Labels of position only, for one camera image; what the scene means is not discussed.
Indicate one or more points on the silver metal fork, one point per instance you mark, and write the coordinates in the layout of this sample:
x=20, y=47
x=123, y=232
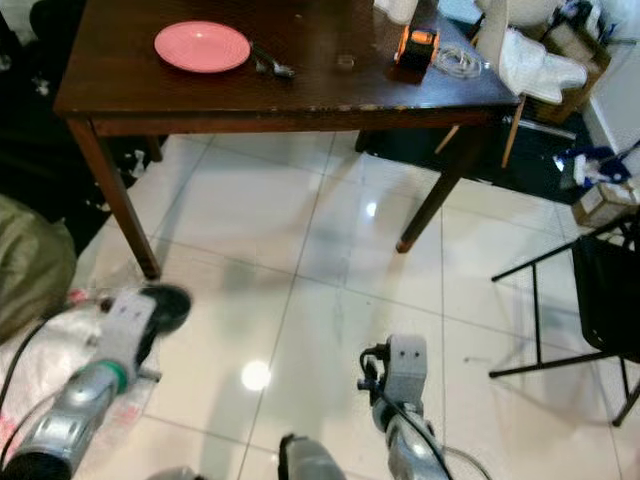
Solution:
x=280, y=70

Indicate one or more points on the orange black tape measure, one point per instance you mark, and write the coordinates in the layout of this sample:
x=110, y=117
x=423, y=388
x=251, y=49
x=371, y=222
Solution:
x=418, y=48

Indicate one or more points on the white cloth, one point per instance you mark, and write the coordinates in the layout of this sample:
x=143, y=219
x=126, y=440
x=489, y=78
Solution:
x=540, y=70

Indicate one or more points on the blue white packet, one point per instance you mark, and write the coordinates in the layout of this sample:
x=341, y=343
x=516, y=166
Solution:
x=595, y=165

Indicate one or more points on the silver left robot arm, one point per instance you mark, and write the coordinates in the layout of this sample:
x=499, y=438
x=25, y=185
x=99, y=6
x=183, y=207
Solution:
x=75, y=420

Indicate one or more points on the pink round plate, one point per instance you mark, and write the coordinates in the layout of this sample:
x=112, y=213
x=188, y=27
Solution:
x=202, y=47

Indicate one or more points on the silver metal spoon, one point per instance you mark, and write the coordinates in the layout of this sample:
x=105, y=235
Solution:
x=258, y=52

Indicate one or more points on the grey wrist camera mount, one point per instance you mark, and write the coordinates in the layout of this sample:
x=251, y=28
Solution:
x=407, y=368
x=125, y=330

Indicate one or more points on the clear bag with red print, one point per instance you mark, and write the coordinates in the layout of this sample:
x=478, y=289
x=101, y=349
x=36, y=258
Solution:
x=30, y=370

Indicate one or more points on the grey robot right leg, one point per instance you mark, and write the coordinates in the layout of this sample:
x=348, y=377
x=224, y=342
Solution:
x=315, y=460

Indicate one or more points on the dark brown wooden table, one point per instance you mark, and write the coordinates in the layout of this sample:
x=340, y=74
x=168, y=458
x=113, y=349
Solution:
x=310, y=92

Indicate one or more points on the small brown cardboard box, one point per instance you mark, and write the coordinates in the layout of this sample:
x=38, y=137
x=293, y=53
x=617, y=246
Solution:
x=605, y=205

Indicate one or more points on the small clear round object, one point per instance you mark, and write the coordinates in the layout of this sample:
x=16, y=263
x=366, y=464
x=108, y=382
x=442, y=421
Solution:
x=344, y=61

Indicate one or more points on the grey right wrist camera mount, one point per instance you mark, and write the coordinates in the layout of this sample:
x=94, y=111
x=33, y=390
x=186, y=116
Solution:
x=407, y=368

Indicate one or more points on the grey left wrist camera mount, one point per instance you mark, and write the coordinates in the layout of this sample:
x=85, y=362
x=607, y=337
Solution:
x=125, y=330

